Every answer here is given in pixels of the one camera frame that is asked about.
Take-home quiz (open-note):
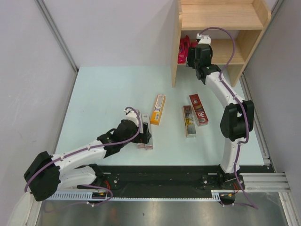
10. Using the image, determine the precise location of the gold R&O toothpaste box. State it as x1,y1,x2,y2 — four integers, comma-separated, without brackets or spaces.
182,105,196,137

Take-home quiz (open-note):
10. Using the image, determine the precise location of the wooden two-tier shelf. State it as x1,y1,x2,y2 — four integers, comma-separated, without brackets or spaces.
171,0,271,87

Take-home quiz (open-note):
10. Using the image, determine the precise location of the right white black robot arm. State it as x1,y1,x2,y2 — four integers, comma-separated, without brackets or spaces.
187,43,254,189

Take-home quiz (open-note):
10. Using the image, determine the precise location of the red 3D toothpaste box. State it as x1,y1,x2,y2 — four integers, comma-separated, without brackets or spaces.
189,94,209,126

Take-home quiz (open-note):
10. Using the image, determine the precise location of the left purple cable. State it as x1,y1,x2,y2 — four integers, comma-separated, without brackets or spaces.
24,106,142,212

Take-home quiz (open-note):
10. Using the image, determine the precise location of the silver toothpaste box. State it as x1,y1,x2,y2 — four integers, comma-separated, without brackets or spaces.
137,143,145,148
142,114,153,150

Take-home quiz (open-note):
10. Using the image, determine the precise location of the left silver toothpaste box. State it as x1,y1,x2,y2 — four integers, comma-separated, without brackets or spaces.
137,143,145,148

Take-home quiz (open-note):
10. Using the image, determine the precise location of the pink toothpaste box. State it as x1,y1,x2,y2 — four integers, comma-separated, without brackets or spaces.
190,41,198,50
177,35,190,64

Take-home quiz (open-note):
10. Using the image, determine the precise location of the orange toothpaste box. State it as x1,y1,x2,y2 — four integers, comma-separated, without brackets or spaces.
150,95,166,125

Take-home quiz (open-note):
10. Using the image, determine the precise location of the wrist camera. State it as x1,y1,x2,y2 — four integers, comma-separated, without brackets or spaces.
196,33,211,45
124,109,142,127

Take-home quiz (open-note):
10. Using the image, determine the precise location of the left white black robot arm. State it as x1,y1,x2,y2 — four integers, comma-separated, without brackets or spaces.
24,120,152,202

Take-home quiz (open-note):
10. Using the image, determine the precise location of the white slotted cable duct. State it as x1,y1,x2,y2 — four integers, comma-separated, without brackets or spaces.
47,189,235,202

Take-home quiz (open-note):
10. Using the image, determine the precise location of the right silver toothpaste box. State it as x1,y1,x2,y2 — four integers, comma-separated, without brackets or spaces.
142,114,153,150

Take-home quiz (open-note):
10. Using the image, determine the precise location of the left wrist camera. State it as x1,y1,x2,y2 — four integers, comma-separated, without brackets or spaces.
124,109,142,127

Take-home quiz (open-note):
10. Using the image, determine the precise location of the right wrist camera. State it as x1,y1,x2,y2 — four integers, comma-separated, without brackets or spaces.
196,33,211,45

